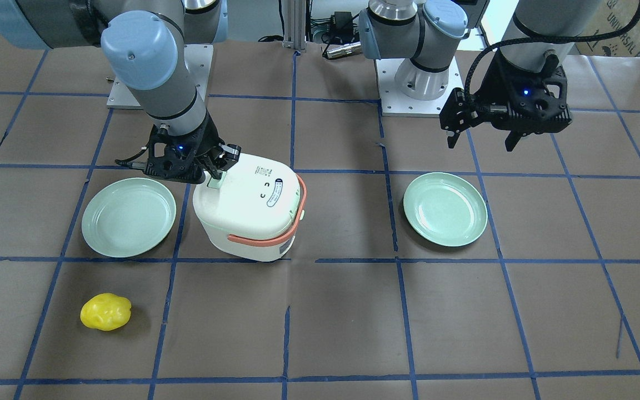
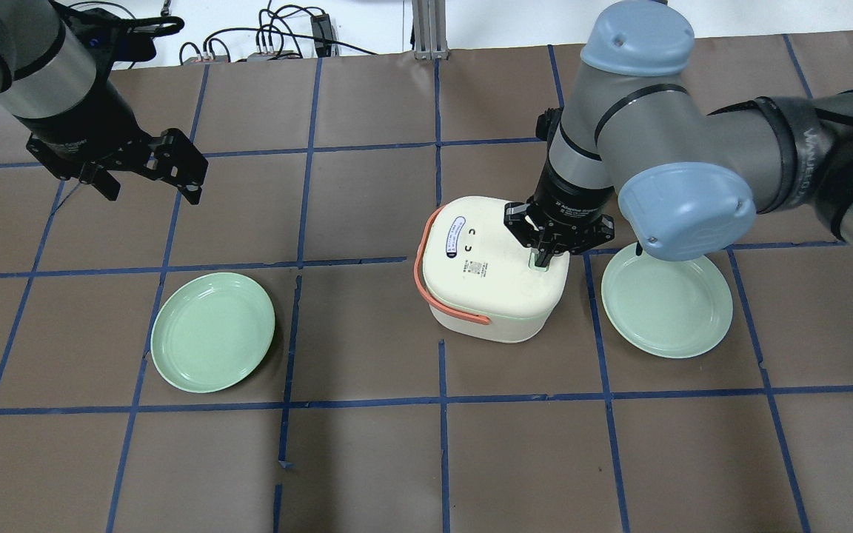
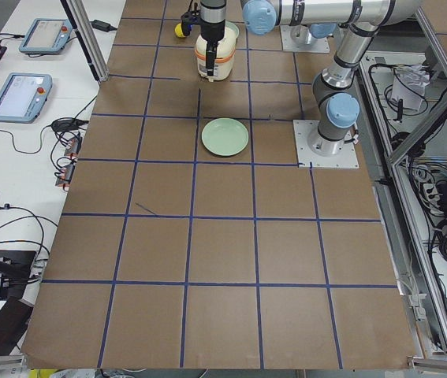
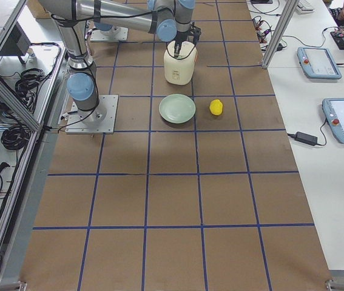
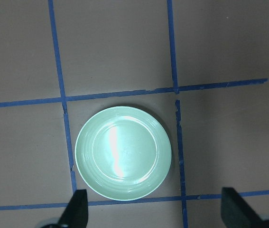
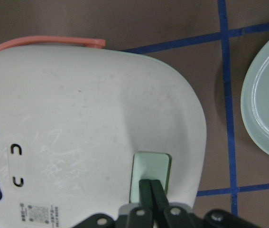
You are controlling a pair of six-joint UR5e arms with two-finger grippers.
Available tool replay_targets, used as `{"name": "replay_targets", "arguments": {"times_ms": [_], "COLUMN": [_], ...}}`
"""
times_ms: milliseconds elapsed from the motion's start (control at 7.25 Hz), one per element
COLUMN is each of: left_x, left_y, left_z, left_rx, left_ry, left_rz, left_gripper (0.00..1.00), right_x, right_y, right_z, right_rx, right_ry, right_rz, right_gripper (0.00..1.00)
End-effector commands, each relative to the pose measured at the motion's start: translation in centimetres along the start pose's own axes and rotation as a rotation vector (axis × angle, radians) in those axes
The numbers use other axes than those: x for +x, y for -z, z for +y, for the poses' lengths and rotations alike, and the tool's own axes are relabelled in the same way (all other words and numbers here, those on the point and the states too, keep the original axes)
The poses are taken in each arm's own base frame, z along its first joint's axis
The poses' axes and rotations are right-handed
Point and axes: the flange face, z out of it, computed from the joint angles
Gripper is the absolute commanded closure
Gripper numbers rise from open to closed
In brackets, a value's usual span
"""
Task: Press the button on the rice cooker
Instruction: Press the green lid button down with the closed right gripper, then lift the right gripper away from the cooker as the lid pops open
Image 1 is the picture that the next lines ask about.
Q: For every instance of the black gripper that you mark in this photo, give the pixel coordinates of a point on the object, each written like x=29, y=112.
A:
x=207, y=145

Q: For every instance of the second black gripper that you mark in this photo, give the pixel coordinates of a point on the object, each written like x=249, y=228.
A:
x=493, y=89

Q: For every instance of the white rice cooker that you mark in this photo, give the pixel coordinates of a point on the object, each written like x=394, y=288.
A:
x=257, y=211

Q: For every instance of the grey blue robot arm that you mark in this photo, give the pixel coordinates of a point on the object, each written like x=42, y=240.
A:
x=144, y=42

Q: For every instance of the second grey blue robot arm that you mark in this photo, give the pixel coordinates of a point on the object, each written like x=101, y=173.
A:
x=428, y=33

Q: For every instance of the light green plate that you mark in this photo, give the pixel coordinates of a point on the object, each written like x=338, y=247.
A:
x=445, y=209
x=128, y=218

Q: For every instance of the black power adapter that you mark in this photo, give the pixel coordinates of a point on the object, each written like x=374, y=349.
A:
x=341, y=23

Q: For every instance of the second white arm base plate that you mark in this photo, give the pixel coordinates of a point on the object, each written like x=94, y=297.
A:
x=407, y=91

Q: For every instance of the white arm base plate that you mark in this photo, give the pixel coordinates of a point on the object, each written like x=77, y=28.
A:
x=198, y=61

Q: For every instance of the aluminium frame post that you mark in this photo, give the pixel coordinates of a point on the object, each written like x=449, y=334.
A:
x=294, y=19

